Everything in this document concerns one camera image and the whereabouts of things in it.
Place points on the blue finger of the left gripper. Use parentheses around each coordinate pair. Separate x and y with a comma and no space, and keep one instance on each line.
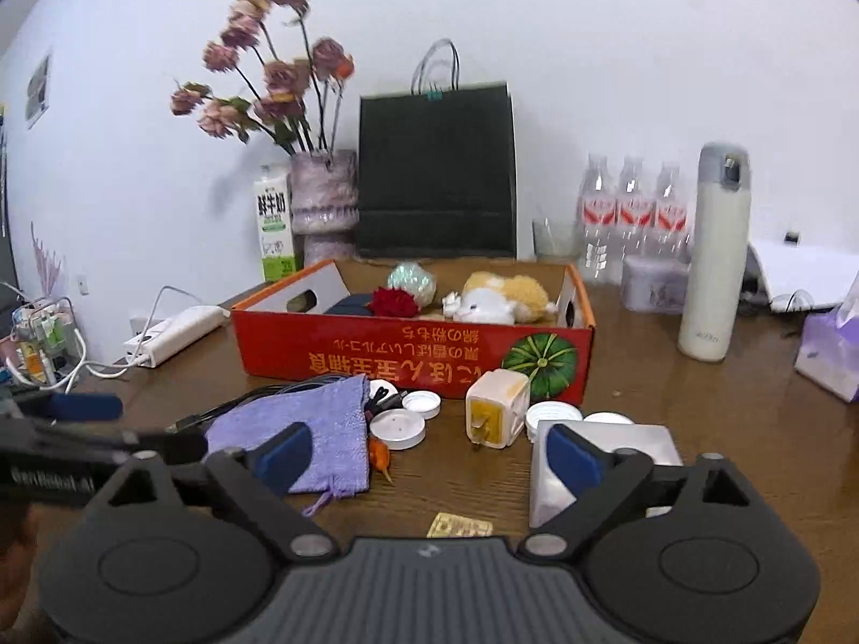
(74,407)

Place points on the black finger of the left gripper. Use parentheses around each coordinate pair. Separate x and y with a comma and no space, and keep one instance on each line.
(175,448)

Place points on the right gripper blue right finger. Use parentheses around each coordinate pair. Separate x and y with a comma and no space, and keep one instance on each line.
(578,463)

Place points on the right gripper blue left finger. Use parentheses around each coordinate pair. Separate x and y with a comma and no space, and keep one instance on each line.
(279,462)

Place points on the white translucent plastic box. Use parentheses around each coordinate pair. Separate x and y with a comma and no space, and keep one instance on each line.
(607,430)

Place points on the white round container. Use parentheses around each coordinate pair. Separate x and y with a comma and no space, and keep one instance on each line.
(549,411)

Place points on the purple knit cloth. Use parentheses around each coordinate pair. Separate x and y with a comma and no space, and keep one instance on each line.
(335,414)

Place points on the cream power adapter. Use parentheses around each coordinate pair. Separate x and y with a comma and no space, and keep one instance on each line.
(496,407)

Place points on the small white round lid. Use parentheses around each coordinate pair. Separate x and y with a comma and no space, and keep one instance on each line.
(425,403)

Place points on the navy blue pouch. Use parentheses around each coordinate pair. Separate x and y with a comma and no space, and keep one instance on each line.
(355,305)

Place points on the white orange hamster plush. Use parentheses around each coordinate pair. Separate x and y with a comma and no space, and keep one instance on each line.
(488,298)

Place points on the red rose flower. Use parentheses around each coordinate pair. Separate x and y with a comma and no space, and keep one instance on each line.
(393,303)

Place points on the iridescent ball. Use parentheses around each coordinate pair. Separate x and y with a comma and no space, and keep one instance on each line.
(414,279)

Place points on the red cardboard box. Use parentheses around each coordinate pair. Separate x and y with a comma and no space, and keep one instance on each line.
(288,331)

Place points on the white thermos bottle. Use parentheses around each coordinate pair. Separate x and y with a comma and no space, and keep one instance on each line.
(718,252)

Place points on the lavender tin box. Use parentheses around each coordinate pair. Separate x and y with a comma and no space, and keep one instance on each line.
(654,286)

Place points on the green white milk carton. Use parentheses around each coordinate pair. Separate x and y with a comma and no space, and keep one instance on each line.
(273,218)

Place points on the clear glass cup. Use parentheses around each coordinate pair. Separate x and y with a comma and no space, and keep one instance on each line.
(555,240)

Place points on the water bottle left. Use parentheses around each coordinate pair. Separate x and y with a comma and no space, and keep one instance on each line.
(597,209)

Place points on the water bottle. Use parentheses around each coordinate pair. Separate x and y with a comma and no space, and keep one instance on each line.
(670,218)
(597,209)
(635,209)

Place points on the water bottle right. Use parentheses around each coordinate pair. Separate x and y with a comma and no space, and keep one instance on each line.
(670,218)

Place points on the water bottle middle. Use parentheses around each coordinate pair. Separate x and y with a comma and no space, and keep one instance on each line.
(635,209)

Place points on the purple ceramic vase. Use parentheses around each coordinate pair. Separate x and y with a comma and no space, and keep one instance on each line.
(324,204)

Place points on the purple tissue pack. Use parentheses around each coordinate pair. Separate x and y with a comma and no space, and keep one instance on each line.
(829,350)

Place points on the black paper bag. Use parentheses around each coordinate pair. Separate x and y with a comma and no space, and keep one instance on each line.
(436,167)

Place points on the dried pink flowers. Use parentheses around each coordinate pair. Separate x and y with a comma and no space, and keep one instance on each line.
(292,86)

